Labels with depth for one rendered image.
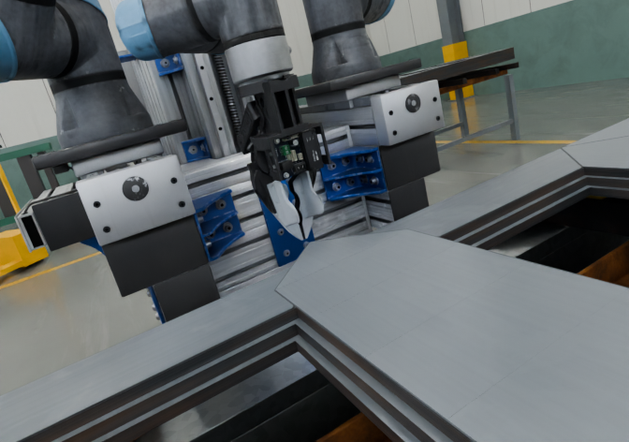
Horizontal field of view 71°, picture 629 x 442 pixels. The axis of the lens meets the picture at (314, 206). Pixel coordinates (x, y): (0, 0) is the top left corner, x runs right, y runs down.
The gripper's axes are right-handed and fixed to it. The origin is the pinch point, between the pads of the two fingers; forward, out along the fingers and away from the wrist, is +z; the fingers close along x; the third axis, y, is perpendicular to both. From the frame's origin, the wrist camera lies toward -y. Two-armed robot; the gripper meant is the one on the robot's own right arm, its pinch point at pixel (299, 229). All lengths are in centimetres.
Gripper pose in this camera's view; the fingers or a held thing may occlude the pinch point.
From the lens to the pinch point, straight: 60.7
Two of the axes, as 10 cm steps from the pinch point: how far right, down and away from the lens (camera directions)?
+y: 4.6, 1.2, -8.8
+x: 8.5, -3.3, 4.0
